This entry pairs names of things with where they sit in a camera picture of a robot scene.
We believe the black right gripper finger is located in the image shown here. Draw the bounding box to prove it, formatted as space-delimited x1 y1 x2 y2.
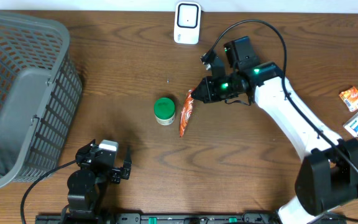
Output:
191 88 211 103
194 77 208 93

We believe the red chocolate bar wrapper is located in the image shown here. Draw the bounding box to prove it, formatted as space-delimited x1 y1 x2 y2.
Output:
179 90 194 138

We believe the green lid jar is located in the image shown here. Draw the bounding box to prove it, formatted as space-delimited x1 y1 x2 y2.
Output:
154 98 175 126

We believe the orange small box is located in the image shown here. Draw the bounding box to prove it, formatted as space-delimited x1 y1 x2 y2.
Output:
339 86 358 112

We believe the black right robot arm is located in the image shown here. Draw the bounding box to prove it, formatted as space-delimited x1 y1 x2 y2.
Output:
191 37 358 223

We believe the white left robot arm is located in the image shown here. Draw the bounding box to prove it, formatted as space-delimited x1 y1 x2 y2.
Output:
60 140 132 224

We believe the white barcode scanner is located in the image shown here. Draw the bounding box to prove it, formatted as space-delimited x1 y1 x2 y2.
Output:
173 1 201 45

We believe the grey plastic basket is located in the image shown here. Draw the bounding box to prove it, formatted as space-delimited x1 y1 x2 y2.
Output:
0 11 83 188

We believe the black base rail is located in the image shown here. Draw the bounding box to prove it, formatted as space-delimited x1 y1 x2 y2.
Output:
35 213 347 224

